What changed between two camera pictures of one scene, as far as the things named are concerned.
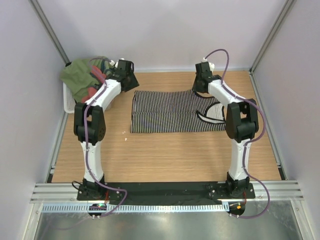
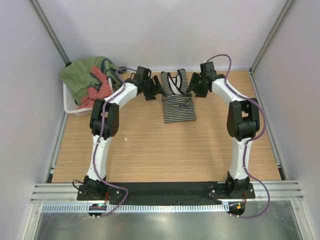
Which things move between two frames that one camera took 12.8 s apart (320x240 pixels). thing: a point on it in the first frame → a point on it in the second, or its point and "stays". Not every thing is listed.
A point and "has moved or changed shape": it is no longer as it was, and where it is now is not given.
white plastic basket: x=68 y=101 stays
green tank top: x=77 y=75 stays
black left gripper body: x=129 y=74 → x=150 y=89
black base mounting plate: x=165 y=191 stays
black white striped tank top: x=165 y=111 has moved or changed shape
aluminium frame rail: x=281 y=193 stays
